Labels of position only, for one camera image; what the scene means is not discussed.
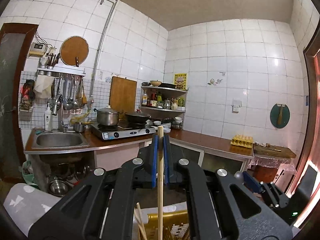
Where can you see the stainless steel sink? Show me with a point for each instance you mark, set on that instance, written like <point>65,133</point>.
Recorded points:
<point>60,140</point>

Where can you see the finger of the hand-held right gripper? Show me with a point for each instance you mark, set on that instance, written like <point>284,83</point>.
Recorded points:
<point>252,182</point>
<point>275,196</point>

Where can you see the black wok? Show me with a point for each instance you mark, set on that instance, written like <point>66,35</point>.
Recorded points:
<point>137,117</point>

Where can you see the yellowish wall control box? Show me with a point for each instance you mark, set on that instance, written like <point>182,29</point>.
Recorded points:
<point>37,50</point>

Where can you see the metal basin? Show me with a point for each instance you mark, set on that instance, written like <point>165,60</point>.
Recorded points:
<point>58,187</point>

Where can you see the yellow wall poster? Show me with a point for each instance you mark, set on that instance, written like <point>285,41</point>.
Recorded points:
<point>180,81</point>

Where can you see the steel pot with lid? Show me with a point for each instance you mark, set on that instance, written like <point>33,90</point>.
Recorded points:
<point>107,118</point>

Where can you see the plastic-covered stand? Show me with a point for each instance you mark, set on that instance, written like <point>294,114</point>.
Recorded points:
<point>265,172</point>

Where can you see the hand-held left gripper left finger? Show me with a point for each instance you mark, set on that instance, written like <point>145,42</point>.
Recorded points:
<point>153,162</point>

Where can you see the grey bear-print tablecloth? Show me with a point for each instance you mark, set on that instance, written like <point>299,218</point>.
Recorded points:
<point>27,205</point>

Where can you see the grey wall pipe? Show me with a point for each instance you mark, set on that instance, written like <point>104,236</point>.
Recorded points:
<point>110,15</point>

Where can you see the kitchen counter cabinet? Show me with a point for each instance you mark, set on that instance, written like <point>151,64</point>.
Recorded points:
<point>200,140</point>

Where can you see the metal corner shelf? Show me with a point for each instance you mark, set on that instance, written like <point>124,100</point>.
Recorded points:
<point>162,109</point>

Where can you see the wall sticker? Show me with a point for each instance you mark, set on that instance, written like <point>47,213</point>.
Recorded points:
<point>215,81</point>

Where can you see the metal wall rack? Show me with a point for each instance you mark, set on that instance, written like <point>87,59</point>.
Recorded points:
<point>65,70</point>

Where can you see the reddish wooden door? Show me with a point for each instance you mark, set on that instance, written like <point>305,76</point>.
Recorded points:
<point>310,105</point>

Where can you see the green round board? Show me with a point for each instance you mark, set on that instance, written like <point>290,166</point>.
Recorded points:
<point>273,117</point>

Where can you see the stack of white bowls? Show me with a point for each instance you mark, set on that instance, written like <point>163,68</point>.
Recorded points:
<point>162,125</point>

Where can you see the small steel pot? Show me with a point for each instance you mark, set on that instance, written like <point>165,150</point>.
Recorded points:
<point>80,128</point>

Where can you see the white pump bottle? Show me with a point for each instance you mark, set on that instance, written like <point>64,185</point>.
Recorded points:
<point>48,120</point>

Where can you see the metal faucet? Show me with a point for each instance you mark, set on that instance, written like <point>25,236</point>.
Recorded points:
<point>60,120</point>

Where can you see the green plastic bag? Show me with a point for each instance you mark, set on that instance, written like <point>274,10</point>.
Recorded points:
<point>28,177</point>

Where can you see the yellow egg carton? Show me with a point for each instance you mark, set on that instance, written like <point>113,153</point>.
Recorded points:
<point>241,140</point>

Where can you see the gas stove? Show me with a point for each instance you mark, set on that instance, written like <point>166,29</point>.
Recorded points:
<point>125,132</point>

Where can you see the glass jar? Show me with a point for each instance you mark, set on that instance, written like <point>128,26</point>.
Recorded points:
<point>178,123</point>

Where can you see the thick wooden chopping block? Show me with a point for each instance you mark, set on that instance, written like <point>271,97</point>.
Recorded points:
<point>272,151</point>

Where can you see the row of condiment bottles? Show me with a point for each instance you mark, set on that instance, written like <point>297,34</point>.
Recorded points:
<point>160,102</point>

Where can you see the round wooden board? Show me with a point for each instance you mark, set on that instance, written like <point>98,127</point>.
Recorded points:
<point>74,51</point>

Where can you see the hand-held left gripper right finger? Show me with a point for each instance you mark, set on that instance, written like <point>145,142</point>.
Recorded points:
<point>167,162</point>

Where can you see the beige bowl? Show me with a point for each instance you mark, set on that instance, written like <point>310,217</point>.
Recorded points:
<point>155,83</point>

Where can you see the white hanging cloth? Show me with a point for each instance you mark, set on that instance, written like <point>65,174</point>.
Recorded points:
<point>43,87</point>

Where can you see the rectangular wooden cutting board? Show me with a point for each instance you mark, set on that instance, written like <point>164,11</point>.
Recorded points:
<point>123,92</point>

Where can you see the dark grey long spoon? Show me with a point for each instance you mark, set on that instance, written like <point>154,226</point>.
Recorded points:
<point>238,176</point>

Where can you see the mustard yellow utensil holder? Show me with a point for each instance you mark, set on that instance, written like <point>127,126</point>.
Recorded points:
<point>152,227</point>

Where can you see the metal cup of dark utensils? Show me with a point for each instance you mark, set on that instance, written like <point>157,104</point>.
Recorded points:
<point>50,62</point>

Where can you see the brown-framed glass door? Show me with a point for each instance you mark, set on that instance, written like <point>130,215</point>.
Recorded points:
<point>10,92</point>

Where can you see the row of hanging kitchen utensils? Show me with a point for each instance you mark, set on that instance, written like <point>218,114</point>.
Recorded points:
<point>71,92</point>

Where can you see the black pan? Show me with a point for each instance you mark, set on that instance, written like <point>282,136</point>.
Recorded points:
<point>167,85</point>

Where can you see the white wall socket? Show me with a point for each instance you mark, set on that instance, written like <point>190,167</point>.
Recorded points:
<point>236,107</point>

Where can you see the red and black hanging glove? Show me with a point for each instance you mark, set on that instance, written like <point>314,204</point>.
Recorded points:
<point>27,93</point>

